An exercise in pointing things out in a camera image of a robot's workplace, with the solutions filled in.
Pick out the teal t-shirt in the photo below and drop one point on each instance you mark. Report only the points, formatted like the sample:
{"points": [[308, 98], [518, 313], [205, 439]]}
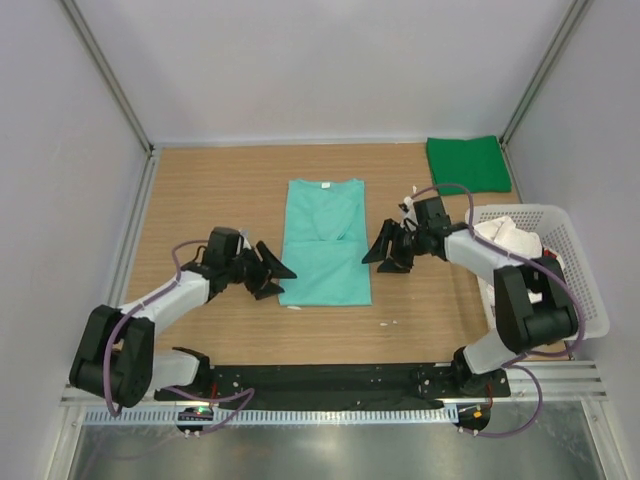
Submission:
{"points": [[324, 241]]}

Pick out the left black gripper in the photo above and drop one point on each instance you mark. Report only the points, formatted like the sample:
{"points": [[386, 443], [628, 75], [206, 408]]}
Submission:
{"points": [[254, 273]]}

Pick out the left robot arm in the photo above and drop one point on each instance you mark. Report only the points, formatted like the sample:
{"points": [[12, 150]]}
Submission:
{"points": [[116, 358]]}

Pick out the white slotted cable duct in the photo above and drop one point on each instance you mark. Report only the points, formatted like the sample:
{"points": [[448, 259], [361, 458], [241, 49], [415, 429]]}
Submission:
{"points": [[182, 415]]}

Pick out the folded green t-shirt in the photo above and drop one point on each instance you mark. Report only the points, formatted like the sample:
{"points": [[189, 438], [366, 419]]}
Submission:
{"points": [[477, 164]]}

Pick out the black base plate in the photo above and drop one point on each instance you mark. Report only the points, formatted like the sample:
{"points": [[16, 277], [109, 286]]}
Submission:
{"points": [[358, 387]]}

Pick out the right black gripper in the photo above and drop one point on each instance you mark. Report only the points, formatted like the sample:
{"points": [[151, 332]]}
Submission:
{"points": [[403, 245]]}

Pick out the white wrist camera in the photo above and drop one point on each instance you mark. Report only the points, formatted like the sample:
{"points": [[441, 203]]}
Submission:
{"points": [[245, 243], [409, 219]]}

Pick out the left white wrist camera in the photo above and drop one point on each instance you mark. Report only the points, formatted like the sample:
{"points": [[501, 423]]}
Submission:
{"points": [[245, 243]]}

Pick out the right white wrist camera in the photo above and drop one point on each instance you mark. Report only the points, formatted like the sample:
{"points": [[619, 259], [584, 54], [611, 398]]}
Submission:
{"points": [[409, 219]]}

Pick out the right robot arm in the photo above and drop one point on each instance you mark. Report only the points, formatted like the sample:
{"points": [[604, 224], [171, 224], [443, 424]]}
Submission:
{"points": [[533, 304]]}

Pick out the white plastic basket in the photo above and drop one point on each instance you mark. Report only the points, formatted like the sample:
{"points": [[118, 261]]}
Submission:
{"points": [[555, 230]]}

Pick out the white t-shirt in basket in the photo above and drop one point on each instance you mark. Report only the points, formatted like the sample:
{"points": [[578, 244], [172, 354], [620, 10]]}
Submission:
{"points": [[504, 232]]}

